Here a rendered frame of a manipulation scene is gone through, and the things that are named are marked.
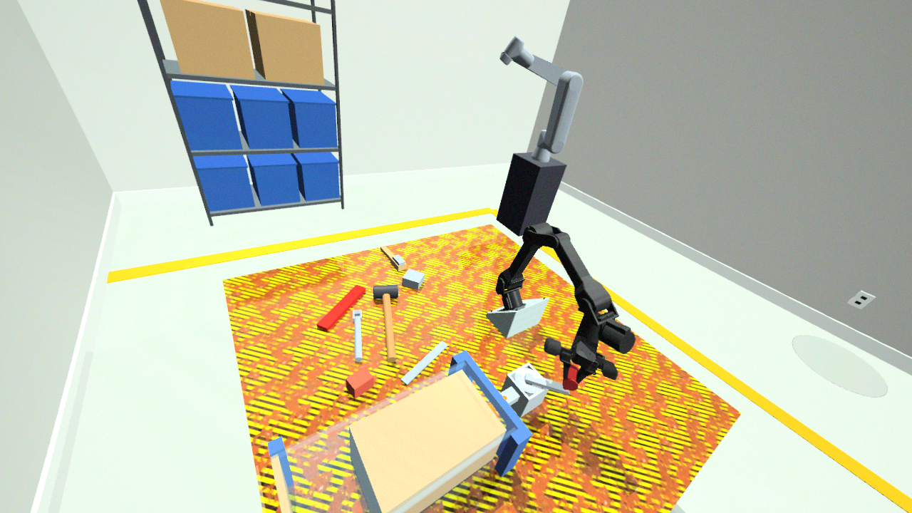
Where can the mallet with dark grey head and wooden handle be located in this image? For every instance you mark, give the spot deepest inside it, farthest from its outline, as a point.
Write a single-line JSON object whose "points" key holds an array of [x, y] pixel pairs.
{"points": [[386, 292]]}

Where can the red flat bar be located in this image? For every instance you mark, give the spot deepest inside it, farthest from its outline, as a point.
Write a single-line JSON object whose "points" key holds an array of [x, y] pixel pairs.
{"points": [[340, 308]]}

